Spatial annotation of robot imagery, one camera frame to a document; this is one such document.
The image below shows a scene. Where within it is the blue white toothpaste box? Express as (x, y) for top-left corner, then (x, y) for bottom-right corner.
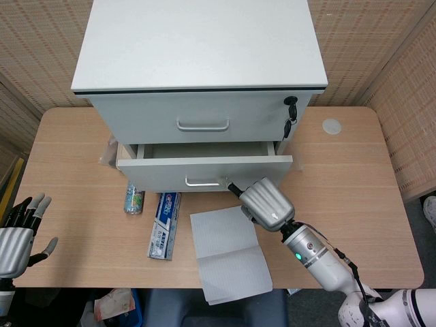
(146, 191), (182, 262)

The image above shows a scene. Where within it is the white medium drawer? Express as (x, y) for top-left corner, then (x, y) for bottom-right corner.
(116, 141), (294, 193)

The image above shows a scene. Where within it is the black key in lock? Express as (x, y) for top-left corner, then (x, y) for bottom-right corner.
(283, 95), (299, 120)

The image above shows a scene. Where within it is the yellow board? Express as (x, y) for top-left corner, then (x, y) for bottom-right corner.
(0, 157), (25, 219)

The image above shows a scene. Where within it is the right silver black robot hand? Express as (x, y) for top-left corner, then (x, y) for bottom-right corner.
(217, 175), (296, 233)

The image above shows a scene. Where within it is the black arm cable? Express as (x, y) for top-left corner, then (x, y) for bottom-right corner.
(299, 221), (382, 327)

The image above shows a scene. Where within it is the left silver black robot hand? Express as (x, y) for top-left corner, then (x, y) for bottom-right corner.
(0, 193), (59, 279)

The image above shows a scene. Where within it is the white three-drawer cabinet body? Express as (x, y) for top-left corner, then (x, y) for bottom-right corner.
(70, 0), (329, 193)

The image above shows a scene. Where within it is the red white plastic bag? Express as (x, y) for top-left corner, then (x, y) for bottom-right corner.
(93, 289), (136, 322)

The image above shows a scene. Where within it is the clear plastic bag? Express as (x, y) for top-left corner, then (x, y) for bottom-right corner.
(98, 135), (121, 168)

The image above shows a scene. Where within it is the dark blue chair seat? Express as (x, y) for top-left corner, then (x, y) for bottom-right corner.
(144, 288), (289, 327)

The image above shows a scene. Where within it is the white shoe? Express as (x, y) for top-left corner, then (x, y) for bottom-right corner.
(422, 196), (436, 234)

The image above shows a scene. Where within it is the round grey cable grommet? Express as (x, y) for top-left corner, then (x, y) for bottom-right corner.
(322, 117), (343, 136)

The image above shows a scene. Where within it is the white drawer with lock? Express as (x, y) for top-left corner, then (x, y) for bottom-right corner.
(89, 91), (313, 144)

